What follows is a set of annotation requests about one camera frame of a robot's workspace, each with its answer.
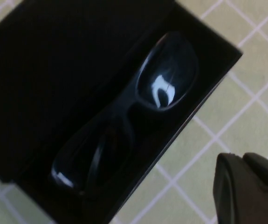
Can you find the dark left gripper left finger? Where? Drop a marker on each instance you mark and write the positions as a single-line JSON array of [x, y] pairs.
[[236, 198]]

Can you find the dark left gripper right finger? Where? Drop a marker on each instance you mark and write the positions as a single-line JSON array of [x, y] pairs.
[[266, 172]]

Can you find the black framed glasses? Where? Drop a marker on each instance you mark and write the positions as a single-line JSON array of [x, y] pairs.
[[129, 109]]

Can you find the black patterned glasses case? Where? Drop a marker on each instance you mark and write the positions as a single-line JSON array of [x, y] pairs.
[[43, 81]]

